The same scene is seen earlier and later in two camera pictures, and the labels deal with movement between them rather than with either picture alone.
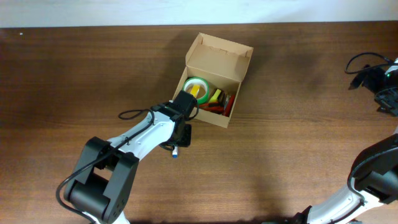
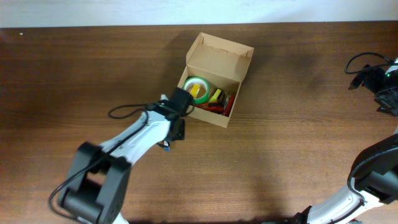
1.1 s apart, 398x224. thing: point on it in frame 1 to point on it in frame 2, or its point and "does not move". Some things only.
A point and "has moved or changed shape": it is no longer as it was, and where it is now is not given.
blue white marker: [175, 152] has moved or changed shape
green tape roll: [198, 81] does not move
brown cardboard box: [222, 64] does not move
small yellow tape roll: [194, 90] does not move
